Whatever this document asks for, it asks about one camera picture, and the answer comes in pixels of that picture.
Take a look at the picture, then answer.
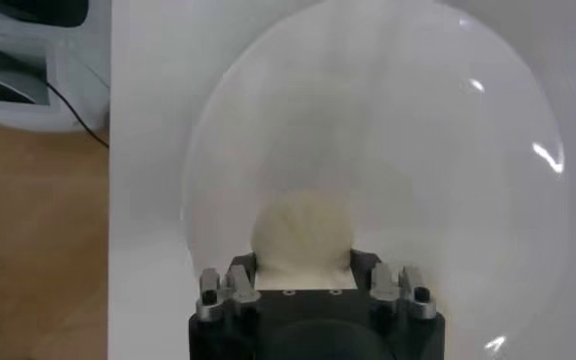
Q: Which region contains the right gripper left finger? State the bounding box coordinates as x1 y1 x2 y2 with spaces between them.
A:
196 251 262 322

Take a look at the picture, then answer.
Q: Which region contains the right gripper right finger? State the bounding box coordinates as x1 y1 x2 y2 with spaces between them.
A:
350 248 438 320

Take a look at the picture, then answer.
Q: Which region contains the white steamed baozi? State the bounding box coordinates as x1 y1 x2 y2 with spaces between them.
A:
250 190 357 290

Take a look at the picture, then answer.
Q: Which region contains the white grey robot base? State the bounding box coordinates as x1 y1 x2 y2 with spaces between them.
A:
0 0 111 134

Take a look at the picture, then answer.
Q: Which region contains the white round plate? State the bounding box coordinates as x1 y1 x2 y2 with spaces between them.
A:
182 0 570 360

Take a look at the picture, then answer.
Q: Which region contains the black floor cable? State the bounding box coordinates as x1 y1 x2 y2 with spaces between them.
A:
46 81 111 149

